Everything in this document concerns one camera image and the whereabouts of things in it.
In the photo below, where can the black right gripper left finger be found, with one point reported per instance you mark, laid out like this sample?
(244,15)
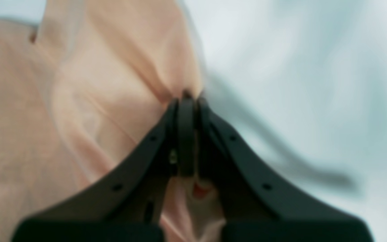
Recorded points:
(125,205)

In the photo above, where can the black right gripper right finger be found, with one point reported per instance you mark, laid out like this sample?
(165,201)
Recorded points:
(260,205)

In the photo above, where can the peach orange T-shirt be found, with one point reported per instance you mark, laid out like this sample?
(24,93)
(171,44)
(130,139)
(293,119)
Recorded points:
(79,91)

